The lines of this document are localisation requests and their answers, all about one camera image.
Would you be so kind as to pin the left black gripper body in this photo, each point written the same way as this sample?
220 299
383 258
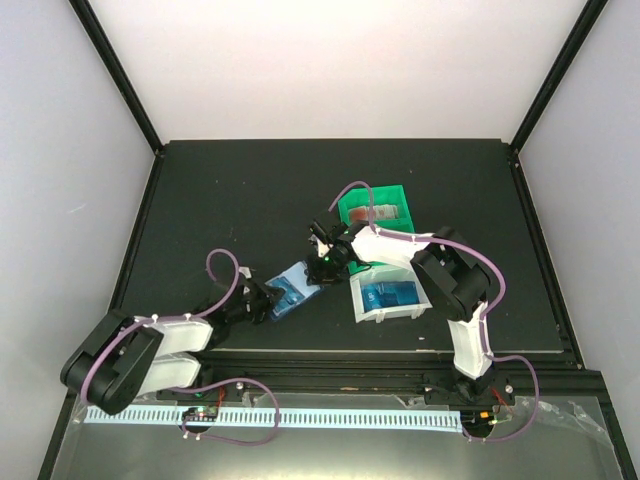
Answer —
256 306

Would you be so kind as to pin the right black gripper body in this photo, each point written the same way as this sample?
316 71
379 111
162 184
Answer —
331 270

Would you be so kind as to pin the blue card holder wallet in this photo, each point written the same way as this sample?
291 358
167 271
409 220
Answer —
297 274

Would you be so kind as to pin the blue credit cards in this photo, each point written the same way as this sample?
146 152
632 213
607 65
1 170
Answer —
381 295

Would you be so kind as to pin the white card bin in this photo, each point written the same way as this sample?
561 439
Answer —
380 315

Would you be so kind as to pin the green card bin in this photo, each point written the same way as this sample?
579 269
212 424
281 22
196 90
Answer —
392 194

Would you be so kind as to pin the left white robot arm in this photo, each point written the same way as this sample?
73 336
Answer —
125 357

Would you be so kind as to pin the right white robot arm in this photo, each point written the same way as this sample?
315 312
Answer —
452 276

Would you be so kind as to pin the red white credit cards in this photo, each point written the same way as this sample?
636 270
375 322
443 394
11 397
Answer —
382 212

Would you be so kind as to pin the left circuit board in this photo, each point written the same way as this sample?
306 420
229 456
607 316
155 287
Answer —
200 414

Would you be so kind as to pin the circuit board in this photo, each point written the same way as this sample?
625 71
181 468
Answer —
484 418
200 414

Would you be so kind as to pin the right circuit board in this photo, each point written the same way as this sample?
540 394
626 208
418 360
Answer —
484 418

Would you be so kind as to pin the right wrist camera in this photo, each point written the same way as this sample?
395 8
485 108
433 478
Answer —
321 248

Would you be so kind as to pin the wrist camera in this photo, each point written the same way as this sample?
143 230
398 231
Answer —
321 248
245 277

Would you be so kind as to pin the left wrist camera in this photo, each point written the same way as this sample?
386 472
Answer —
245 277

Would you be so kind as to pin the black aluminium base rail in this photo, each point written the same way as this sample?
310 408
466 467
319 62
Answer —
431 375

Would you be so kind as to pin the white slotted cable duct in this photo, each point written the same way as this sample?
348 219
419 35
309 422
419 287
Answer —
299 418

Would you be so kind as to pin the left black frame post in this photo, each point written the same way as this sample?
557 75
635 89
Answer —
101 43

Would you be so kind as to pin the black frame post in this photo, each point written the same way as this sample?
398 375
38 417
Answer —
101 43
571 46

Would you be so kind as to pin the right black frame post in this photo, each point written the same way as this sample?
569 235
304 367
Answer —
571 46

